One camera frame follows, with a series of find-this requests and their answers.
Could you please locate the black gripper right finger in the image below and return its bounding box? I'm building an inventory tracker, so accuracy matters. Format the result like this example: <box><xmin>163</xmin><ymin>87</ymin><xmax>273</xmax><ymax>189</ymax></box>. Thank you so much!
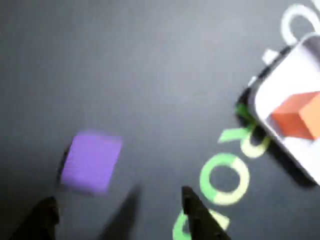
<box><xmin>181</xmin><ymin>186</ymin><xmax>232</xmax><ymax>240</ymax></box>

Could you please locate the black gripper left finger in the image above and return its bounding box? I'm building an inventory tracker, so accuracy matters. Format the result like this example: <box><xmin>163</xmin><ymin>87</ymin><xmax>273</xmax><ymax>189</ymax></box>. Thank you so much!
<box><xmin>7</xmin><ymin>196</ymin><xmax>61</xmax><ymax>240</ymax></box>

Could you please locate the orange wooden block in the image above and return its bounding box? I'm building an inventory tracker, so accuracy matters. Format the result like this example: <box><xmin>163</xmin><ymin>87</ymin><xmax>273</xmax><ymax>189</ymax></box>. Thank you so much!
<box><xmin>270</xmin><ymin>90</ymin><xmax>320</xmax><ymax>141</ymax></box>

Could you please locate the white rectangular tray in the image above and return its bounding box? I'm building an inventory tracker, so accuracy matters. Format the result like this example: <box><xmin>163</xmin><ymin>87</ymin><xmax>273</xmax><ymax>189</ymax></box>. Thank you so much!
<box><xmin>234</xmin><ymin>32</ymin><xmax>320</xmax><ymax>188</ymax></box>

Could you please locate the dark mat with printed letters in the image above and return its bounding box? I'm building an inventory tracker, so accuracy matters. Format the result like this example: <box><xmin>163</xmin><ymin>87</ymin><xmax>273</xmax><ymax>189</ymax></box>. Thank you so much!
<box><xmin>0</xmin><ymin>0</ymin><xmax>320</xmax><ymax>240</ymax></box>

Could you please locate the purple wooden block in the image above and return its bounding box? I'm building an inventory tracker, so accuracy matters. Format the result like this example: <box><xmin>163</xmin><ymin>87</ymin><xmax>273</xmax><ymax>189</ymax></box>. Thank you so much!
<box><xmin>59</xmin><ymin>129</ymin><xmax>124</xmax><ymax>196</ymax></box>

